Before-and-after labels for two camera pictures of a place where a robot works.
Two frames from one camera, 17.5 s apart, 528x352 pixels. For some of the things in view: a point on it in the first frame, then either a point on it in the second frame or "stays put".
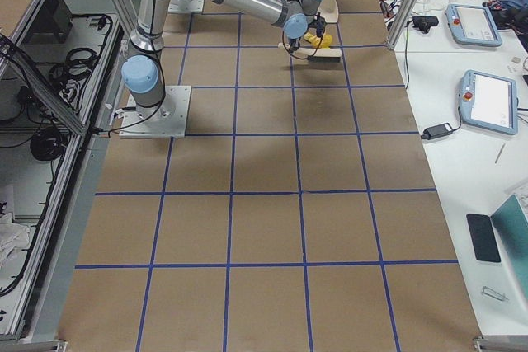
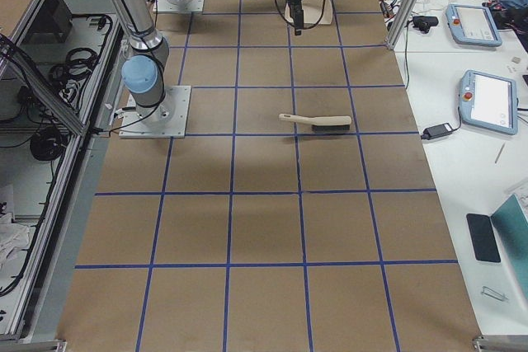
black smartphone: (483, 238) stays put
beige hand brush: (316, 54) to (323, 124)
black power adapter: (432, 132) stays put
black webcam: (424, 22) stays put
